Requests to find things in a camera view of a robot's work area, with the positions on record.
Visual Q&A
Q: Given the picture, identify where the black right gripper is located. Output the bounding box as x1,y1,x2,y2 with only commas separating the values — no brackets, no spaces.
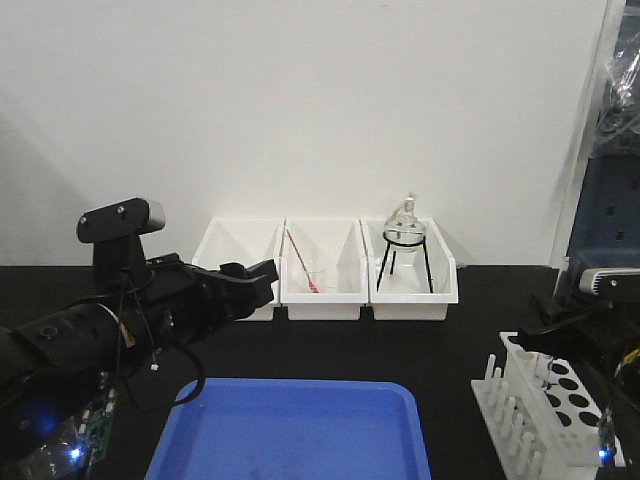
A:
516,299,639,377

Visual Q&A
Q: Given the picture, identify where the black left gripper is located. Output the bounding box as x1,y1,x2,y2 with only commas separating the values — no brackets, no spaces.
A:
119,253,279,360

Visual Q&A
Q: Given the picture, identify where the clear glass test tube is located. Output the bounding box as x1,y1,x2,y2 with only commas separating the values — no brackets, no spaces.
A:
534,352,553,390

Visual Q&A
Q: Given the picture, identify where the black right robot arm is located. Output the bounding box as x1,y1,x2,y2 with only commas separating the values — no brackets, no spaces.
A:
516,301,639,479

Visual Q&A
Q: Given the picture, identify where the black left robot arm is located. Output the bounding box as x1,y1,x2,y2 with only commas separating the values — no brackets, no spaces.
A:
1,254,278,463

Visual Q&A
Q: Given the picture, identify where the white test tube rack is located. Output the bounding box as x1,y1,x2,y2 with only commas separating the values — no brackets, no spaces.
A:
471,332,625,479

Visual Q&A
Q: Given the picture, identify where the grey pegboard drying rack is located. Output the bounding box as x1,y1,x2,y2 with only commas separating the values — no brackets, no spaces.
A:
568,1,639,280

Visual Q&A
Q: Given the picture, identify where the white bin left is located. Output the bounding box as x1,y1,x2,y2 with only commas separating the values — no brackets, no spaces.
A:
191,216,286,323

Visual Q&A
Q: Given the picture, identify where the white bin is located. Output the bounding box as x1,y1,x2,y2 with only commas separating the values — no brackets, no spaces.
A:
280,218,368,321
360,218,458,321
191,216,286,323

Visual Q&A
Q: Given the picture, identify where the small glass beaker in bin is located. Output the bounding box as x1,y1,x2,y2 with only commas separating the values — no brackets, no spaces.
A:
307,265,326,294

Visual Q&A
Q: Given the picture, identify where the white bin middle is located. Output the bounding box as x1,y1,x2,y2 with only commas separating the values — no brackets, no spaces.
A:
280,218,368,321

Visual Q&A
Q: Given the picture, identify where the blue plastic tray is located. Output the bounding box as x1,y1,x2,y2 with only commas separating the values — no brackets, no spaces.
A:
146,378,431,479

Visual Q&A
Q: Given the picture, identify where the white bin right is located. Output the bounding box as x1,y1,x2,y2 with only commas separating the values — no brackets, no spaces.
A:
360,218,458,321

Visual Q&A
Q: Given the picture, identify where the glass alcohol lamp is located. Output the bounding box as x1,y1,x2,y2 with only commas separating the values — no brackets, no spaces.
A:
383,192,426,253

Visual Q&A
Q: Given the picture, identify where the plastic bag of pegs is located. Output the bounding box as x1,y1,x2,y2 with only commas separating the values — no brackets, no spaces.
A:
596,33,639,152

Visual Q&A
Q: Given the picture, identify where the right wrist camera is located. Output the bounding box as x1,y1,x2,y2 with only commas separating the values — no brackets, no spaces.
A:
578,267,639,303

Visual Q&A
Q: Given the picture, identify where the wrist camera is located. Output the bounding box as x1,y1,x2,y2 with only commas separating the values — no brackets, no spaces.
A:
578,267,639,303
76,197,166,291

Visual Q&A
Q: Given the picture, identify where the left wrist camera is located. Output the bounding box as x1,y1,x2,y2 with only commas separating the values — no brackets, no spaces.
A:
76,197,166,291

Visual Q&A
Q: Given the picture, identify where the black wire tripod stand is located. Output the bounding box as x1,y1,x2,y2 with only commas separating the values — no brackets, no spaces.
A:
374,229,435,296

